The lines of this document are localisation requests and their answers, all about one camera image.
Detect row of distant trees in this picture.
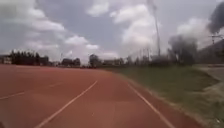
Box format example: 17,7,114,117
59,53,168,69

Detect tall floodlight mast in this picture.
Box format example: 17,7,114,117
150,0,162,58

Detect large dark tree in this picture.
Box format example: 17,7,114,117
167,34,199,66

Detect row of dark trees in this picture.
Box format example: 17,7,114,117
8,49,52,67

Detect low building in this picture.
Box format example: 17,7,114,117
0,54,13,66

